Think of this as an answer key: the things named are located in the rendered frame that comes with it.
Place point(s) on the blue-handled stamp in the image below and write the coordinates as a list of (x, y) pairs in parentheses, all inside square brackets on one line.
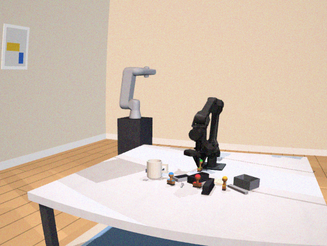
[(171, 181)]

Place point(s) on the white mug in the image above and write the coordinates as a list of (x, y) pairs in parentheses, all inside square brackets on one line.
[(154, 168)]

